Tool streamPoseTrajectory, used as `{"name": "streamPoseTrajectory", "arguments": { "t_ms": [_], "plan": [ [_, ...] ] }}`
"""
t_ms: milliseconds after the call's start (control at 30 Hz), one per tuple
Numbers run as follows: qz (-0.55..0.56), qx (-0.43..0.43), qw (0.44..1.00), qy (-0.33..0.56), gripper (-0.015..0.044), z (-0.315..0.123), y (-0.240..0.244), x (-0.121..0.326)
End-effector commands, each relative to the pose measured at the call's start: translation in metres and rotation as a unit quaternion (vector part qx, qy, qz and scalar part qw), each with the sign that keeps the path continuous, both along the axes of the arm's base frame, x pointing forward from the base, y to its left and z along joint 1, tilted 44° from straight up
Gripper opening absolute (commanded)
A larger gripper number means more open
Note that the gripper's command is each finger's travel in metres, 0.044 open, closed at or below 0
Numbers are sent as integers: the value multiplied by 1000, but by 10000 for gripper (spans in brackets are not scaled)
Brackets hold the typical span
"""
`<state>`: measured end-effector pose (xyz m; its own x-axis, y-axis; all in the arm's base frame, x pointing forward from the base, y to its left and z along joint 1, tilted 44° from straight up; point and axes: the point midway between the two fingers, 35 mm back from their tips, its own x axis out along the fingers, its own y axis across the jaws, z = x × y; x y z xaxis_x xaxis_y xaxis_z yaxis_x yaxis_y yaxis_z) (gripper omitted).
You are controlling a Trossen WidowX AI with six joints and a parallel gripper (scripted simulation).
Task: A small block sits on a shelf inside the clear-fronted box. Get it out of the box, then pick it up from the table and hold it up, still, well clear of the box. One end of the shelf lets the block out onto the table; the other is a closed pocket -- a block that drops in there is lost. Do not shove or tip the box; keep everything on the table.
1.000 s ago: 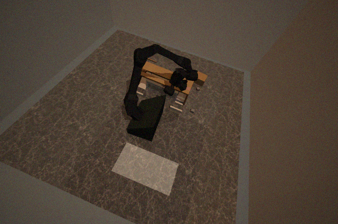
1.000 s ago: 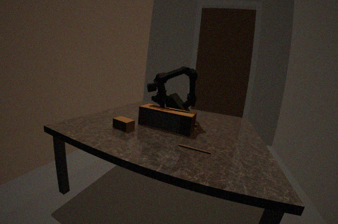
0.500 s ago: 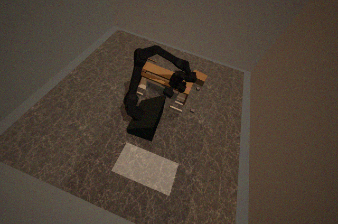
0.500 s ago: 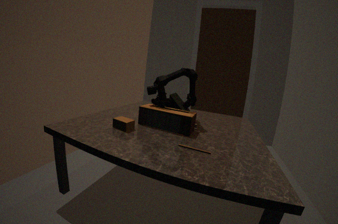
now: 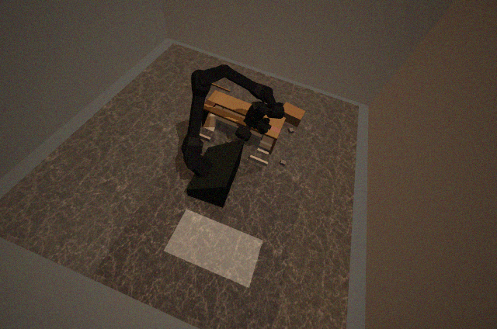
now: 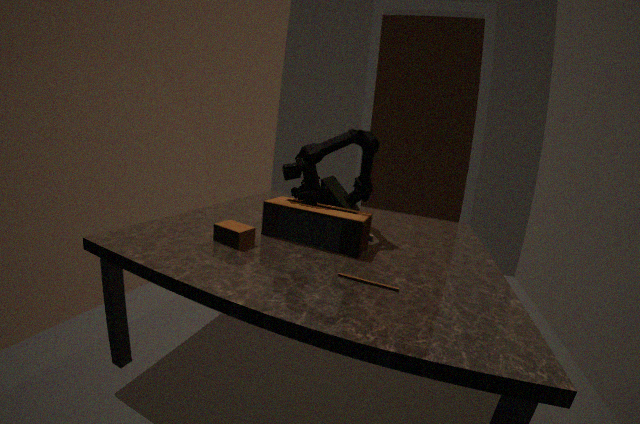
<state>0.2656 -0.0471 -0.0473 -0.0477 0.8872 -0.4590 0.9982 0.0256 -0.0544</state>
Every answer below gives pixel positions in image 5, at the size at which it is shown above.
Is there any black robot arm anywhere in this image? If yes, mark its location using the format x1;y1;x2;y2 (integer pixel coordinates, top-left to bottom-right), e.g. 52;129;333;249
182;64;285;178

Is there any small brown block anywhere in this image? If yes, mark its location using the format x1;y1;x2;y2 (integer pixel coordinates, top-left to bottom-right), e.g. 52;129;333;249
283;102;305;127

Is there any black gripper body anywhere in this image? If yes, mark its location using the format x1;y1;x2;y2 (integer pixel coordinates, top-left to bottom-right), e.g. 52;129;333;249
235;105;261;142

